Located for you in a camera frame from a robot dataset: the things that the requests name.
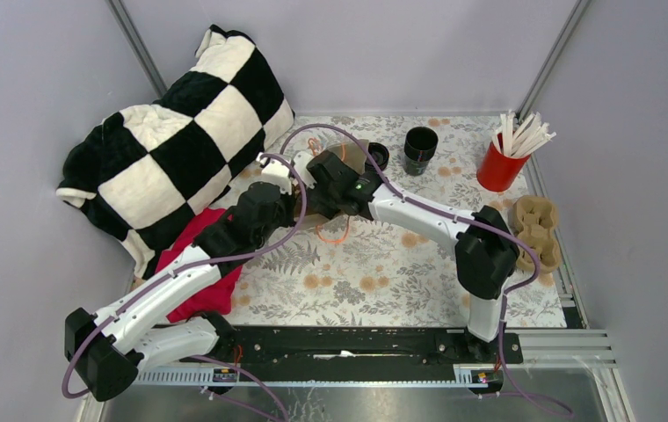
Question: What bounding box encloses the peach paper bag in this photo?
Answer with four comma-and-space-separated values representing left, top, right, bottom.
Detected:
294, 137, 367, 244

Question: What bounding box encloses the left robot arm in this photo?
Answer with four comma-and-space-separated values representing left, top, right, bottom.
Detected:
62, 181, 304, 402

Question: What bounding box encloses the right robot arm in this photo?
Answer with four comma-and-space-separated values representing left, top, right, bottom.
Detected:
294, 151, 519, 362

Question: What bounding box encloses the stack of black lids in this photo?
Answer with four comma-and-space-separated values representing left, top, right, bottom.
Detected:
364, 142, 390, 171

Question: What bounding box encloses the floral tablecloth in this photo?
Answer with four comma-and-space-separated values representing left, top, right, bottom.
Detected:
130, 114, 568, 329

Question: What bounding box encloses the stack of black cups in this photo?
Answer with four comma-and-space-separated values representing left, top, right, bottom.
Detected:
403, 127, 439, 176

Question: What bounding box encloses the red cloth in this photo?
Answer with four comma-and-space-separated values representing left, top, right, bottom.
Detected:
155, 207, 246, 324

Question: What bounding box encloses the black white checkered blanket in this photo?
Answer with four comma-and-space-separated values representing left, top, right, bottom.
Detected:
55, 25, 294, 279

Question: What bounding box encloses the red cup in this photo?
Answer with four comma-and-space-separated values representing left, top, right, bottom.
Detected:
476, 141, 530, 192

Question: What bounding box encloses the brown cardboard cup carrier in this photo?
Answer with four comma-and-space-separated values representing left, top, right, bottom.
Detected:
510, 195, 563, 274

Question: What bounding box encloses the white paper straws bundle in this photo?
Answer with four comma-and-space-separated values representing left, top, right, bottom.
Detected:
490, 111, 556, 159

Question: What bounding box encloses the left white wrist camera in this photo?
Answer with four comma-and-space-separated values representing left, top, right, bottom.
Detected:
256, 152, 293, 194

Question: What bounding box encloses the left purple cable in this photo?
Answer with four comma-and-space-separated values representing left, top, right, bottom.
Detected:
61, 152, 309, 422

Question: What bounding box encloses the purple cable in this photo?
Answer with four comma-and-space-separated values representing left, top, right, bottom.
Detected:
278, 123, 577, 422
61, 152, 309, 422

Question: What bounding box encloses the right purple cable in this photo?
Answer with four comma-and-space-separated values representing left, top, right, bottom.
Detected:
278, 123, 577, 422

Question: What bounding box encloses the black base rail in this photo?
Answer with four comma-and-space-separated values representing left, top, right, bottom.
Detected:
207, 325, 524, 382

